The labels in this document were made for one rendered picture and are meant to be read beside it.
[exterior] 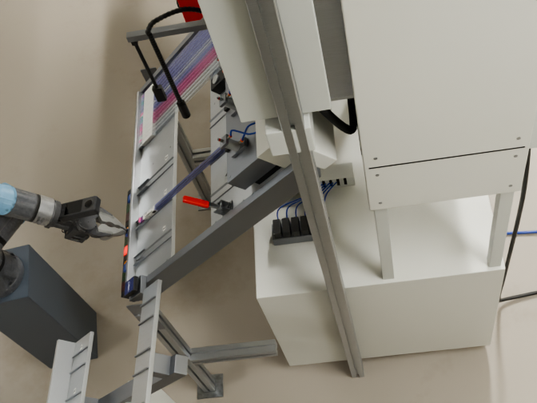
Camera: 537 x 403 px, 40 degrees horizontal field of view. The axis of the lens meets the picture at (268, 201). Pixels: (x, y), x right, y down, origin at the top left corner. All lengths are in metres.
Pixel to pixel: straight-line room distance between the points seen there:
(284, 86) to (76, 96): 2.32
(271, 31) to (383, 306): 1.16
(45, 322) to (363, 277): 1.05
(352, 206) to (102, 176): 1.36
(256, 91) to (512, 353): 1.57
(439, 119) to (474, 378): 1.30
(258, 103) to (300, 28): 0.19
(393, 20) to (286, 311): 1.10
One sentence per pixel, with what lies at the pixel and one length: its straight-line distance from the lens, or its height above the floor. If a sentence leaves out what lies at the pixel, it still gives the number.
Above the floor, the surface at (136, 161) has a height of 0.73.
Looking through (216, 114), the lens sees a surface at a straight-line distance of 1.85.
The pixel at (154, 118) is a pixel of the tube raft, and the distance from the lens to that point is 2.17.
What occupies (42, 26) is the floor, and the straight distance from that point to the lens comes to 3.86.
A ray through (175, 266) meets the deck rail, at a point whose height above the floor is 0.86.
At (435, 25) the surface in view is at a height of 1.54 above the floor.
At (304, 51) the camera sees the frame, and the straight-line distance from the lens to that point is 1.18.
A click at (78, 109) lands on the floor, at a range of 3.42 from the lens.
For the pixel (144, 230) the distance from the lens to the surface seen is 2.03.
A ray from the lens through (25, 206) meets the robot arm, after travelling 1.99.
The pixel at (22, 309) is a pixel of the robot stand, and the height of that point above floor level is 0.48.
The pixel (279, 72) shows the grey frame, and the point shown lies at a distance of 1.19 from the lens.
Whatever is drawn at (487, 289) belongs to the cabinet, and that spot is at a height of 0.50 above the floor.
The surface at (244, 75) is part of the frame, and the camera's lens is 1.22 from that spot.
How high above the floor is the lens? 2.41
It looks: 57 degrees down
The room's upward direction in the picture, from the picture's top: 20 degrees counter-clockwise
